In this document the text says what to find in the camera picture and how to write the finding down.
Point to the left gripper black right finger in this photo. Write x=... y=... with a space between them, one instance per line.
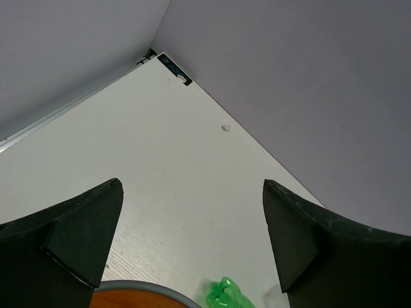
x=326 y=260

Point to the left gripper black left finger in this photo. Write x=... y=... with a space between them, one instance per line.
x=56 y=257

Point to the green plastic bottle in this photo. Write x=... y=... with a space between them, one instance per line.
x=226 y=294

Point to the orange bin with grey rim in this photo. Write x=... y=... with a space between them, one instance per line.
x=133 y=293

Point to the small white debris piece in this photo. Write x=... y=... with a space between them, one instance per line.
x=225 y=128

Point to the black table label left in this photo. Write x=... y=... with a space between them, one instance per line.
x=174 y=69

